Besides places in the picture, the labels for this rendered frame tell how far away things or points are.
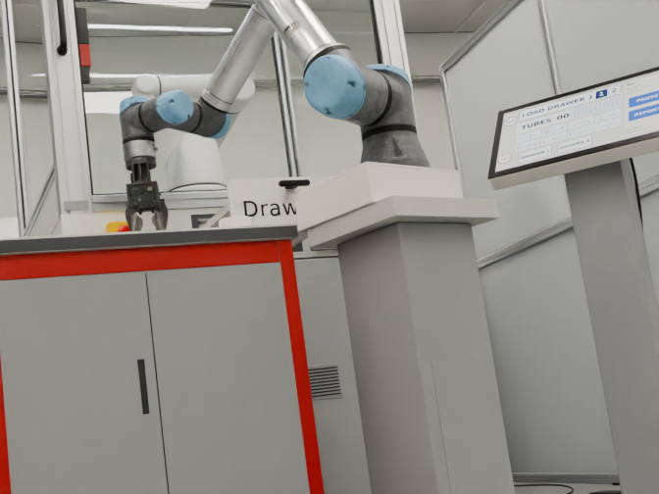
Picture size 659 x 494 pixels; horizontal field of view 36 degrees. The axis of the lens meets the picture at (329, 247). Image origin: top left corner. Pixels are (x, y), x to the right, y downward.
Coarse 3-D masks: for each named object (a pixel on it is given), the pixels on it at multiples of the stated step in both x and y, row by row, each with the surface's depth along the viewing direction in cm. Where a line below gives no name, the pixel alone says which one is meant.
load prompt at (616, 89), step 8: (608, 88) 281; (616, 88) 279; (576, 96) 286; (584, 96) 284; (592, 96) 282; (600, 96) 280; (608, 96) 278; (544, 104) 290; (552, 104) 288; (560, 104) 287; (568, 104) 285; (576, 104) 283; (520, 112) 293; (528, 112) 291; (536, 112) 289; (544, 112) 287; (552, 112) 286; (520, 120) 290
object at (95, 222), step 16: (208, 208) 260; (64, 224) 246; (80, 224) 247; (96, 224) 249; (144, 224) 253; (176, 224) 256; (192, 224) 258; (304, 240) 268; (304, 256) 267; (320, 256) 269; (336, 256) 272
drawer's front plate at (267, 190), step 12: (228, 180) 228; (240, 180) 229; (252, 180) 230; (264, 180) 231; (276, 180) 232; (312, 180) 235; (324, 180) 236; (228, 192) 228; (240, 192) 228; (252, 192) 229; (264, 192) 230; (276, 192) 231; (288, 192) 232; (240, 204) 227; (252, 204) 228; (264, 204) 230; (264, 216) 229; (276, 216) 230; (288, 216) 231
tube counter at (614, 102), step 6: (600, 102) 278; (606, 102) 277; (612, 102) 276; (618, 102) 274; (582, 108) 280; (588, 108) 279; (594, 108) 277; (600, 108) 276; (606, 108) 275; (558, 114) 284; (564, 114) 282; (570, 114) 281; (576, 114) 280; (582, 114) 278; (588, 114) 277; (558, 120) 282; (564, 120) 280
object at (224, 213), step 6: (228, 204) 235; (222, 210) 240; (228, 210) 235; (216, 216) 244; (222, 216) 240; (228, 216) 234; (210, 222) 249; (216, 222) 244; (300, 234) 253; (306, 234) 254; (294, 240) 260; (300, 240) 261
